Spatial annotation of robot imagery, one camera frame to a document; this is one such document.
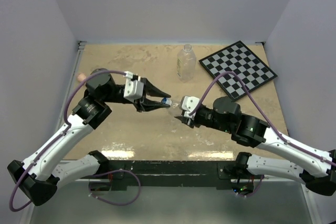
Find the small clear plastic bottle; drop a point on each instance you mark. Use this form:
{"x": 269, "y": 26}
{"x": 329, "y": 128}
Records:
{"x": 174, "y": 109}

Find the blue bottle cap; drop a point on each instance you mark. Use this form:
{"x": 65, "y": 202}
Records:
{"x": 167, "y": 101}

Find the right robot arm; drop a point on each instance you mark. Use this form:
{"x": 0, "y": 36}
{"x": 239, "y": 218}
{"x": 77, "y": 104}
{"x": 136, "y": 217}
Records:
{"x": 307, "y": 165}

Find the black front table rail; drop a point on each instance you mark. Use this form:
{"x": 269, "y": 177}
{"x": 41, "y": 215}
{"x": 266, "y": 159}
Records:
{"x": 214, "y": 174}

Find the large clear plastic bottle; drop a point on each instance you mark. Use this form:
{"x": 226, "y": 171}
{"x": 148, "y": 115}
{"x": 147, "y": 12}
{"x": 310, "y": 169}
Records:
{"x": 186, "y": 62}

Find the peach wooden handle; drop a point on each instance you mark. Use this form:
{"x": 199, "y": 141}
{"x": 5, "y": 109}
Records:
{"x": 81, "y": 77}

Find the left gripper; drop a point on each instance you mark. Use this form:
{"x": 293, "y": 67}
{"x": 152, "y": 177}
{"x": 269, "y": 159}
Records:
{"x": 144, "y": 104}

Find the black white chessboard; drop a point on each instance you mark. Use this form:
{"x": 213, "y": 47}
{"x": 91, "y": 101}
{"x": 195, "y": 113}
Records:
{"x": 239, "y": 59}

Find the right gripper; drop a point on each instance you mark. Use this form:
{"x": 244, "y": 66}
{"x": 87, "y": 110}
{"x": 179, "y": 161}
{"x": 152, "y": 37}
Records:
{"x": 190, "y": 123}

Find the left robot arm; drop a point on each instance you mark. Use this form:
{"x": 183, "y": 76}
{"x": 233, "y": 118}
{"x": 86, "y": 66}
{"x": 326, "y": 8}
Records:
{"x": 39, "y": 176}

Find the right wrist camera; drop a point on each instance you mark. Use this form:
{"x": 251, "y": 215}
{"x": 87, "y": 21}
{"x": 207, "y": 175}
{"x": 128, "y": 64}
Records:
{"x": 188, "y": 106}

